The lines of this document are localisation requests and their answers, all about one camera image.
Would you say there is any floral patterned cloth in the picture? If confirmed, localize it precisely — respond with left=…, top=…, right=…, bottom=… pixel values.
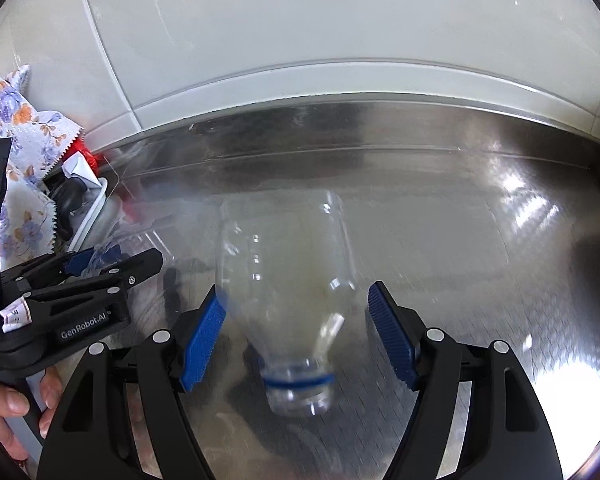
left=0, top=64, right=84, bottom=263

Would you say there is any white plastic tray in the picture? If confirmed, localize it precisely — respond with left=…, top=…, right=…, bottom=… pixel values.
left=42, top=152, right=110, bottom=256

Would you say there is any red snack packet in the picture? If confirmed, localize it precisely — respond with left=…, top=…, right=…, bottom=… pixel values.
left=65, top=135, right=103, bottom=173

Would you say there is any clear plastic bottle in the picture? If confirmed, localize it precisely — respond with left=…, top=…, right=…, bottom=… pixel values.
left=216, top=190, right=358, bottom=418

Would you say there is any white paper tag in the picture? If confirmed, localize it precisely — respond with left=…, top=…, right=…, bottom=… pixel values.
left=0, top=297, right=33, bottom=333

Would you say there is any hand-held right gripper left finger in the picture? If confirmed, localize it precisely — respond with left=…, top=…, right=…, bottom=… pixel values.
left=36, top=284, right=227, bottom=480

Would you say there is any black object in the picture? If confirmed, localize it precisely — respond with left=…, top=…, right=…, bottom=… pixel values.
left=52, top=177, right=88, bottom=241

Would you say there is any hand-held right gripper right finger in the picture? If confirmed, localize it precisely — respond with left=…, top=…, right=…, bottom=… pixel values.
left=367, top=281, right=566, bottom=480

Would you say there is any person's left hand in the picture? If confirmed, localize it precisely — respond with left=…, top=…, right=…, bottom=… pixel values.
left=0, top=365, right=63, bottom=461

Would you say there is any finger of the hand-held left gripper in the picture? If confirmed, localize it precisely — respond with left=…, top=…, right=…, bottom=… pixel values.
left=0, top=247, right=164, bottom=361
left=0, top=251, right=98, bottom=301

